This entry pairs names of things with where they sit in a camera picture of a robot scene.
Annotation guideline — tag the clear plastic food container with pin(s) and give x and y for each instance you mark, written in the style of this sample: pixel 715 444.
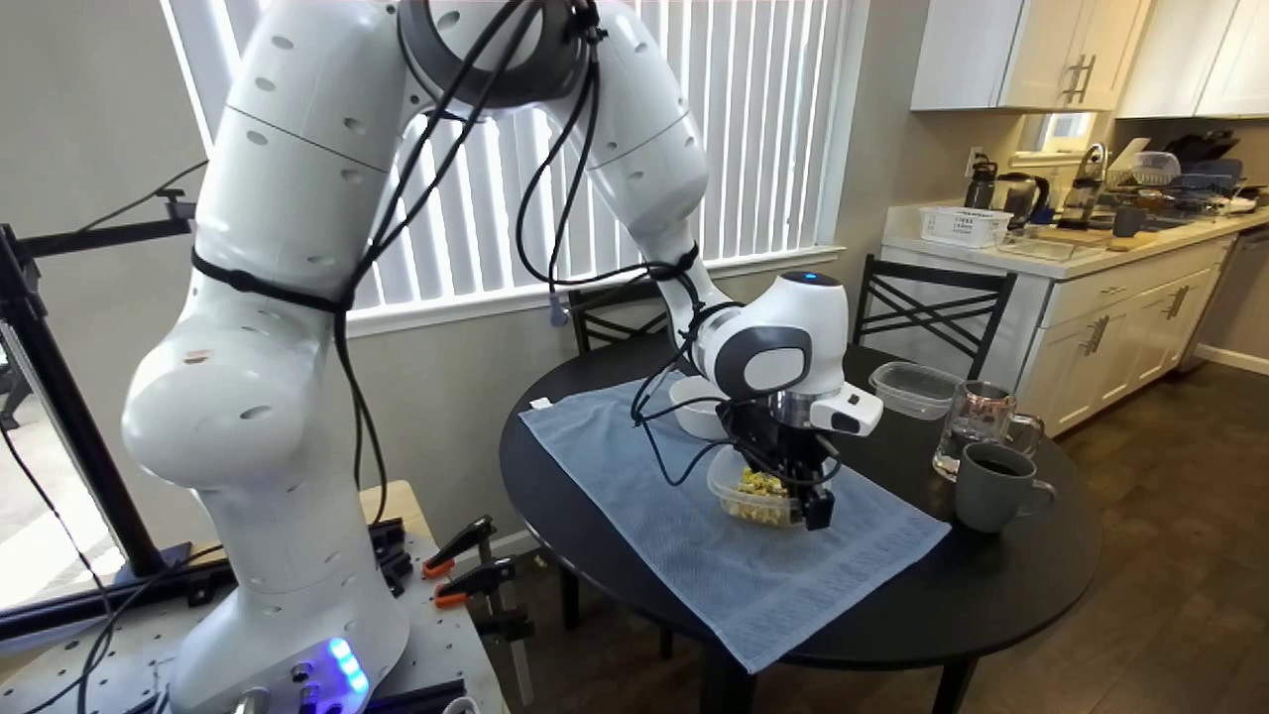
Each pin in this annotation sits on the clear plastic food container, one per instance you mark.
pixel 914 391

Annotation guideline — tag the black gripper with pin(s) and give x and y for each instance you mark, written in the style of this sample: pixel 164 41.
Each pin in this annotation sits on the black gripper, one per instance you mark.
pixel 776 440

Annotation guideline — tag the black coffee maker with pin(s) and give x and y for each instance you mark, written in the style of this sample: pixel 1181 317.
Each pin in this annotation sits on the black coffee maker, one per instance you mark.
pixel 1005 193

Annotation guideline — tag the black orange clamp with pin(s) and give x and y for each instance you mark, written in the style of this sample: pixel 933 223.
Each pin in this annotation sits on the black orange clamp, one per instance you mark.
pixel 477 580
pixel 461 545

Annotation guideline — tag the light blue towel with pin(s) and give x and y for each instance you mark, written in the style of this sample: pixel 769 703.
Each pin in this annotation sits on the light blue towel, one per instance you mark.
pixel 686 570

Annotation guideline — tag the clear plastic bowl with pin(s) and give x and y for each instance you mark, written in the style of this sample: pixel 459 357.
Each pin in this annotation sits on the clear plastic bowl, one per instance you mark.
pixel 722 492

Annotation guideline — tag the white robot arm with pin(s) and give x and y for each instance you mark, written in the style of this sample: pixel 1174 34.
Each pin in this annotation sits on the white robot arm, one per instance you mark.
pixel 292 331

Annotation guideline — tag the white kitchen counter cabinet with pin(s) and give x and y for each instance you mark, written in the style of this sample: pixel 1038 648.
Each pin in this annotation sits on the white kitchen counter cabinet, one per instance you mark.
pixel 1125 331

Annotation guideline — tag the black cross-back chair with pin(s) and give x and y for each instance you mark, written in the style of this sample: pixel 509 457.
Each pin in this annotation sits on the black cross-back chair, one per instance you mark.
pixel 933 309

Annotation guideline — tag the black metal stand frame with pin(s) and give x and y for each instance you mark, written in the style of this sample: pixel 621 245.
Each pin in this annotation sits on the black metal stand frame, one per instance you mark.
pixel 65 397

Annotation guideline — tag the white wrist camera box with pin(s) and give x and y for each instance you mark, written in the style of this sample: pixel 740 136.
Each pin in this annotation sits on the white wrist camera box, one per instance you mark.
pixel 846 413

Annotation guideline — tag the robot mounting table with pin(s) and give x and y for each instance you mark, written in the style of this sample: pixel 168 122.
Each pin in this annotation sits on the robot mounting table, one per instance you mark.
pixel 443 648

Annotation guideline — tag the white upper kitchen cabinet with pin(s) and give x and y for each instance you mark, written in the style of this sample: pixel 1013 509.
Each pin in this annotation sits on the white upper kitchen cabinet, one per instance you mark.
pixel 1005 53
pixel 1202 53

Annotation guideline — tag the clear tub on counter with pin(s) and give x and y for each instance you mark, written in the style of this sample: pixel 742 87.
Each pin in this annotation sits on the clear tub on counter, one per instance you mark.
pixel 964 223

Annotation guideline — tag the clear glass jar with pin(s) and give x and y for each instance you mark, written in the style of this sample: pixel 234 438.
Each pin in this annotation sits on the clear glass jar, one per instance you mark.
pixel 977 422

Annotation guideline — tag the white vertical window blinds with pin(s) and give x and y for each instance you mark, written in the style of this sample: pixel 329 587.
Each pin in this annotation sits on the white vertical window blinds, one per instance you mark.
pixel 768 132

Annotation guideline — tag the grey ceramic mug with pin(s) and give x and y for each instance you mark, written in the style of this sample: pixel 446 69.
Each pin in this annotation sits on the grey ceramic mug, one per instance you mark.
pixel 992 491

